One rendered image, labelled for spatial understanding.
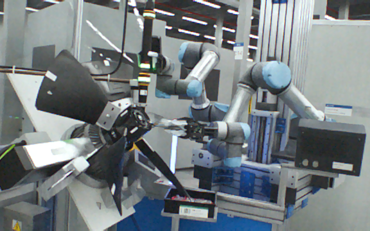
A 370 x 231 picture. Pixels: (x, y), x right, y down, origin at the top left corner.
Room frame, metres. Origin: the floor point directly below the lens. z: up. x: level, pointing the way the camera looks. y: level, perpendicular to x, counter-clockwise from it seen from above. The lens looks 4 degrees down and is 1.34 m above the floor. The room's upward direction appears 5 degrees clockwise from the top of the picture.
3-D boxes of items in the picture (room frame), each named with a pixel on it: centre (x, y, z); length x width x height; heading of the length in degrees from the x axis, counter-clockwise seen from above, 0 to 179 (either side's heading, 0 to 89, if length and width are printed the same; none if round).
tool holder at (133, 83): (1.33, 0.21, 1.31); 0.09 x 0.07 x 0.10; 104
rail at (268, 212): (1.64, -0.03, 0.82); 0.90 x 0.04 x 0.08; 69
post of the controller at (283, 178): (1.48, -0.43, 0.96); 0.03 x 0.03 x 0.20; 69
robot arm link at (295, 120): (1.81, -0.59, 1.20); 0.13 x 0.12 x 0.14; 27
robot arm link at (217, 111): (2.11, -0.18, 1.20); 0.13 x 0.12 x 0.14; 69
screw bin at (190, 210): (1.46, -0.03, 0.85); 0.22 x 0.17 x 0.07; 85
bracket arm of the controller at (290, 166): (1.45, -0.52, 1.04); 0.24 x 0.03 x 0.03; 69
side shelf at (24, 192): (1.43, 0.75, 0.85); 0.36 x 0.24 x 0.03; 159
